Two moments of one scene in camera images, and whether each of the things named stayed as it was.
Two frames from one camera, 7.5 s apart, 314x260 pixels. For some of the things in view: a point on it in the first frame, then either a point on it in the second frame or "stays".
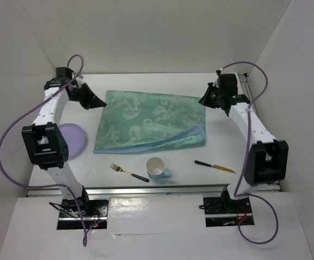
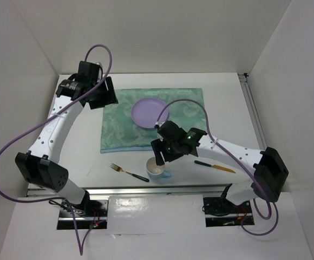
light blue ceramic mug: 155,168 stays
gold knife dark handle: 215,166 stays
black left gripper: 90,98 to 109,96
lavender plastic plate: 76,138 to 145,112
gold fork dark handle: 117,168 stays
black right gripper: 205,101 to 157,145
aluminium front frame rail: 70,192 stays
